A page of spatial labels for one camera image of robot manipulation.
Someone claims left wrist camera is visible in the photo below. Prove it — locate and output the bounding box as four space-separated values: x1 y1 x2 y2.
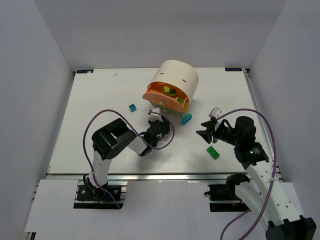
148 107 161 122

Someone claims dark green long lego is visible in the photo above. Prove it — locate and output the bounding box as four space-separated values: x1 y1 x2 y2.
206 146 220 160

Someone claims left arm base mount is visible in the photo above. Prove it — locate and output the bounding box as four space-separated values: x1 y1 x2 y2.
73 179 126 210

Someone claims yellow drawer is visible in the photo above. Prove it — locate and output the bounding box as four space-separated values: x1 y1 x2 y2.
183 102 190 112

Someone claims cream cylindrical drawer container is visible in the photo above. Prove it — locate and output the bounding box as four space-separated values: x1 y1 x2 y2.
150 60 199 103

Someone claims left blue corner label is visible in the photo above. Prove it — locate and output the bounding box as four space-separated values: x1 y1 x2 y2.
76 69 94 74

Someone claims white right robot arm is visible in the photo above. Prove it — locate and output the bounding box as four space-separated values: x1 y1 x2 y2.
197 116 317 240

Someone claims blue corner label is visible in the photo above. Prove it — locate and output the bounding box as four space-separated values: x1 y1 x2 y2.
76 69 94 74
224 67 243 72

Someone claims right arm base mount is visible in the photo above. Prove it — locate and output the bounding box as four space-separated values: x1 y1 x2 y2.
204 173 250 213

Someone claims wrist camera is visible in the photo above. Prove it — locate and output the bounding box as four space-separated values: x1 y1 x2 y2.
208 107 222 119
148 107 161 122

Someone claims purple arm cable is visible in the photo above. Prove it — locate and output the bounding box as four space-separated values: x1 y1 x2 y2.
214 108 278 240
82 108 176 210

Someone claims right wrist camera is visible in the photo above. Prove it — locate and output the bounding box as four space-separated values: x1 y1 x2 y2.
208 107 222 119

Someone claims long teal lego brick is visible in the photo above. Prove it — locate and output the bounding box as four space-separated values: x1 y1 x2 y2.
181 113 192 125

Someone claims lime square lego front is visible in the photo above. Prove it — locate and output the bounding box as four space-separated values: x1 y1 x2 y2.
174 97 185 106

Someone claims right blue corner label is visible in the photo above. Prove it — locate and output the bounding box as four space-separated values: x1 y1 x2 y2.
224 67 243 72

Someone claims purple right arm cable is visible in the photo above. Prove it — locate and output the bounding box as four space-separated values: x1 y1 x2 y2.
214 108 278 240

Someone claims small teal square lego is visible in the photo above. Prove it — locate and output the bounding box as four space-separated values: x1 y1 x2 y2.
128 104 137 112

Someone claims aluminium front rail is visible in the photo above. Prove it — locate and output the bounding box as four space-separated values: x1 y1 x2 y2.
46 172 261 182

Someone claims lime curved lego assembly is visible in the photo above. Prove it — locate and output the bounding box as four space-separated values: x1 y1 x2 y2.
162 86 177 97

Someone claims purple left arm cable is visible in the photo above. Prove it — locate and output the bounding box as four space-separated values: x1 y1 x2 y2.
82 108 176 210

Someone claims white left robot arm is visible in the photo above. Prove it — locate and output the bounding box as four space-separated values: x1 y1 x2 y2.
84 116 170 200

